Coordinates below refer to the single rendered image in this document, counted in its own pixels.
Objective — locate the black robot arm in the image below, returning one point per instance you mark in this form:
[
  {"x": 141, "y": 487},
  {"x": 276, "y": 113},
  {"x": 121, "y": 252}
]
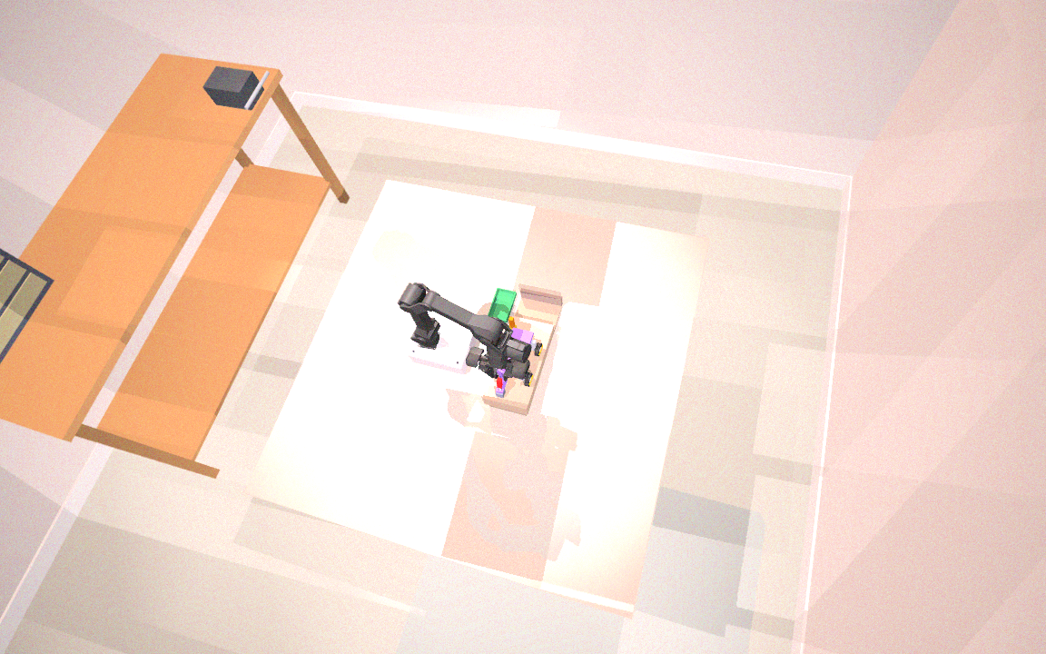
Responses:
[{"x": 488, "y": 330}]

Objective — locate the tan wooden ramp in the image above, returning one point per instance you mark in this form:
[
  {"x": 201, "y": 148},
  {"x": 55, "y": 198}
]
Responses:
[{"x": 537, "y": 312}]

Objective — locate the purple wheeled trolley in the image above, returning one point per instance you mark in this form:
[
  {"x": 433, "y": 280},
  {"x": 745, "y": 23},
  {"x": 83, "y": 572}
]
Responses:
[{"x": 524, "y": 336}]

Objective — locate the green tray floor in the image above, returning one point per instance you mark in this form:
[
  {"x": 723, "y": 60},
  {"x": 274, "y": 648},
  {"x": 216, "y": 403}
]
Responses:
[{"x": 501, "y": 305}]

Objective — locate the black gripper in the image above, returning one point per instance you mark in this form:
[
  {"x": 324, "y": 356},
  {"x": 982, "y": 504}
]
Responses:
[{"x": 488, "y": 361}]

